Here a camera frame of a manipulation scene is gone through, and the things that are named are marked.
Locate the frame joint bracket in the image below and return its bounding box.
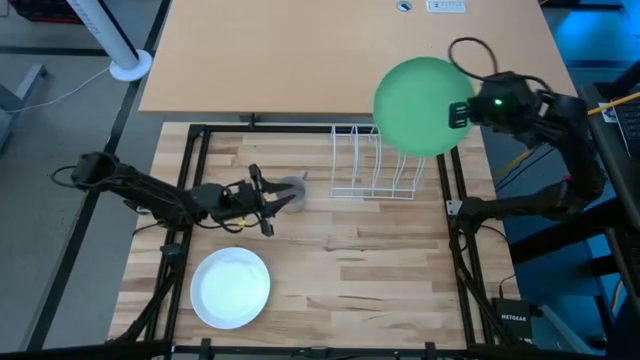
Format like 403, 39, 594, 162
159, 243, 185, 267

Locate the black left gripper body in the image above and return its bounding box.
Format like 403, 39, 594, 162
192, 163, 276, 238

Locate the green plate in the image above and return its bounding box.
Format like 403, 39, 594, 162
372, 56, 477, 157

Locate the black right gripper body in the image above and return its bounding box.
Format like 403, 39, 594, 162
468, 72, 542, 133

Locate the thin white floor cable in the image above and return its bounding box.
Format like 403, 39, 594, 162
7, 66, 112, 115

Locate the white ceramic plate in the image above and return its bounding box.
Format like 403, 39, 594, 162
189, 246, 272, 331

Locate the white label tag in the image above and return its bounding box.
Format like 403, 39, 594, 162
598, 102, 619, 124

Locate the tan wooden desk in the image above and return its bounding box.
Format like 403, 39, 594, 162
138, 0, 577, 115

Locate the black aluminium table frame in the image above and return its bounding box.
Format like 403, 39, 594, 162
0, 113, 601, 360

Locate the white power strip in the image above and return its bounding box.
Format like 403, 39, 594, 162
425, 0, 468, 14

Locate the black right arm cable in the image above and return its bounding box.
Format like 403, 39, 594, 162
447, 36, 502, 82

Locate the black plastic crate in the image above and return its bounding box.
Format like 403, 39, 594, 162
7, 0, 84, 25

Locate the white wire dish rack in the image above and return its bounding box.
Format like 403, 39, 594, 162
329, 123, 427, 201

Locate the black Netgear network switch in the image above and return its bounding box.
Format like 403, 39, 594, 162
492, 297, 534, 342

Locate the grey metal table leg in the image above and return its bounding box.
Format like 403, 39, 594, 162
0, 63, 50, 151

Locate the white pole with round base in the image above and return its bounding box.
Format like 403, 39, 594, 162
66, 0, 154, 83

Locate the black laptop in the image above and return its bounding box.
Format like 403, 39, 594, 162
612, 92, 640, 159

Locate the yellow cable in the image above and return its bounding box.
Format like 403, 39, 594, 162
494, 91, 640, 181

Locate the grey floral patterned cup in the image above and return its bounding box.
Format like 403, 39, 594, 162
276, 172, 309, 214

